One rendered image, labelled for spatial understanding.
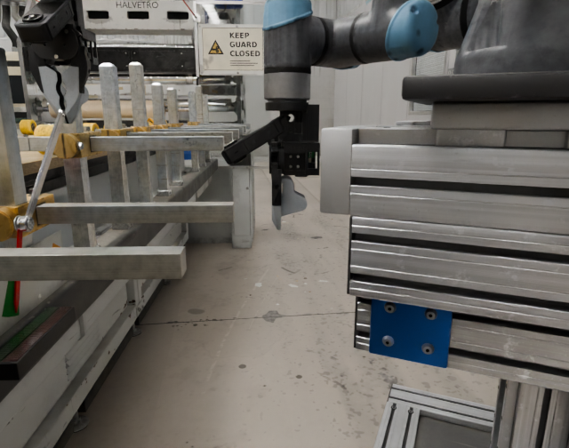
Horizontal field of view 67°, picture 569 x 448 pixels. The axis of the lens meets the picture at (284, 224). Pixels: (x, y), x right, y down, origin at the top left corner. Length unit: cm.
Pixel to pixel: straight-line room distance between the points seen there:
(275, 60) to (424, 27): 22
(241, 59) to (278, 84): 254
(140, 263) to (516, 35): 43
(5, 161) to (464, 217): 64
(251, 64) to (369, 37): 255
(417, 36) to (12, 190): 64
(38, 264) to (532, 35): 53
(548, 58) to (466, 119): 8
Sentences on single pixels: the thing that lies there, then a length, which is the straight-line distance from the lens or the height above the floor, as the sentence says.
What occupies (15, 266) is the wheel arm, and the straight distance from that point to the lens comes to 56.
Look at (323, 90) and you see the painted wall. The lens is 973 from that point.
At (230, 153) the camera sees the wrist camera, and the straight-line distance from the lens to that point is 71.
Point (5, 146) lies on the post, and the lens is 78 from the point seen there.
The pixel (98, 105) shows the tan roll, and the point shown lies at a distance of 346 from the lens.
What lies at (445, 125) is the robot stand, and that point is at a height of 100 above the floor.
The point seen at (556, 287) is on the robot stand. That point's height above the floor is 85.
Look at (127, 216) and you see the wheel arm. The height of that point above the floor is 84.
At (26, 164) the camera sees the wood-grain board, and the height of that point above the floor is 90.
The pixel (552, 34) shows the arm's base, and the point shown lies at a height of 107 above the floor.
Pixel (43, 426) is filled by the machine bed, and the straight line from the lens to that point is 149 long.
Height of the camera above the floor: 101
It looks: 14 degrees down
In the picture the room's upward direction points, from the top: straight up
